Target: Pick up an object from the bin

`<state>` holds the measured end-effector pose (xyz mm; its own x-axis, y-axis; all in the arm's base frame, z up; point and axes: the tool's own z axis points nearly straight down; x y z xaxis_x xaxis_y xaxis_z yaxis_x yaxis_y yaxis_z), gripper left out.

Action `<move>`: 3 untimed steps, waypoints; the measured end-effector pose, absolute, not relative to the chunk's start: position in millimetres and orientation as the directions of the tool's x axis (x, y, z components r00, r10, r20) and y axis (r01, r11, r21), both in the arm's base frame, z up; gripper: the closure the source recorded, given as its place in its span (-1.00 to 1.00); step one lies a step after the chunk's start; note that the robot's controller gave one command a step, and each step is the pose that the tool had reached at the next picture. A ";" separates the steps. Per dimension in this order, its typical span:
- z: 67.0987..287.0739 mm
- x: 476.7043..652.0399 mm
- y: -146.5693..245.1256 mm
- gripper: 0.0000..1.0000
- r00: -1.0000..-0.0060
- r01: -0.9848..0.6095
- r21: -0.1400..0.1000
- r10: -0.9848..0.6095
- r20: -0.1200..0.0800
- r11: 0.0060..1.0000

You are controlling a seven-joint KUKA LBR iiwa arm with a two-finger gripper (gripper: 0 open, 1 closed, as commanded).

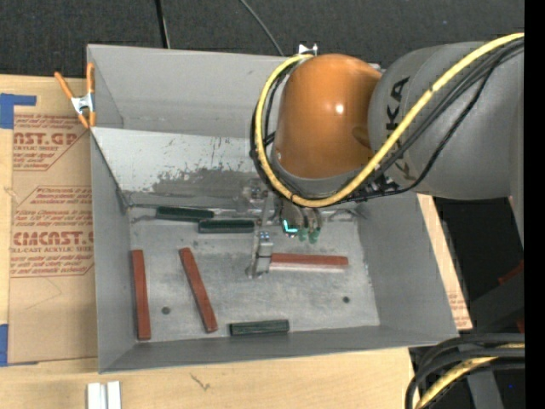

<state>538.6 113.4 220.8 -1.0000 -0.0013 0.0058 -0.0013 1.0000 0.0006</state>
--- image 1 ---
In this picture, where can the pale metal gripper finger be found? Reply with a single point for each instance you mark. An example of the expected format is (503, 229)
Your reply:
(262, 254)
(265, 213)

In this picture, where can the dark green flat block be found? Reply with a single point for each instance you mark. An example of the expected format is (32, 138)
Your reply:
(183, 213)
(225, 226)
(259, 327)

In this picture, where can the red-brown flat block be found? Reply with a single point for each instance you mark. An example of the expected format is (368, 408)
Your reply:
(198, 290)
(141, 296)
(311, 260)

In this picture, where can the grey metal bin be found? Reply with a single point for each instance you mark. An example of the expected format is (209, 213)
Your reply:
(298, 296)

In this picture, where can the brown cardboard board red print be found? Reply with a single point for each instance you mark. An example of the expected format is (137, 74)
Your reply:
(51, 313)

